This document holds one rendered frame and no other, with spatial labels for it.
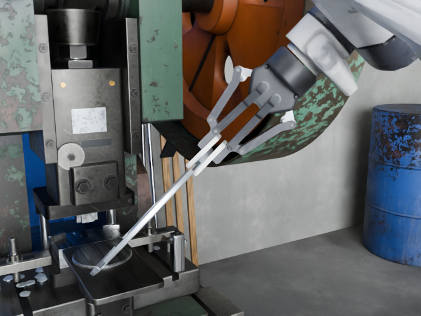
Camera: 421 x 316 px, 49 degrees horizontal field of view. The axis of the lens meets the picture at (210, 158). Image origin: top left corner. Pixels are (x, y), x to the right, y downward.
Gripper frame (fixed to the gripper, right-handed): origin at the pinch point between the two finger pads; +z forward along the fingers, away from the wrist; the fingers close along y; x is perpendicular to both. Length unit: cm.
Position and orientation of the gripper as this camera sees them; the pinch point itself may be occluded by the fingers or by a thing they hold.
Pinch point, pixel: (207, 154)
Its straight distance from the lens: 73.7
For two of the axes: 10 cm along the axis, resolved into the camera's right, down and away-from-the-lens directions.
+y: -7.1, -7.1, -0.4
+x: -1.6, 2.1, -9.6
